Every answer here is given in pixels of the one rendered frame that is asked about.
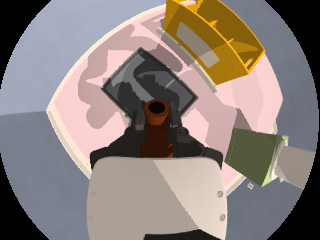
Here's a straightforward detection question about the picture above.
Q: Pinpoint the brown glass bottle with blue label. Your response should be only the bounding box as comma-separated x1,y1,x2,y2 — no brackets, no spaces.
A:
140,99,173,158

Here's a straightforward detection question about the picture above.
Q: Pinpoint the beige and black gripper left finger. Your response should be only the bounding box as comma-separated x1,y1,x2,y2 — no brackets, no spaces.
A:
89,100,146,170

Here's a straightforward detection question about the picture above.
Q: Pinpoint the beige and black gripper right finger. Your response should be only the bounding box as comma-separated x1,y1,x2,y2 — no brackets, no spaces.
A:
167,101,223,170

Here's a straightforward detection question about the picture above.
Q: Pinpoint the orange divided crate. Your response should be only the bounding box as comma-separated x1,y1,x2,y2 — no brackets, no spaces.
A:
163,0,265,86

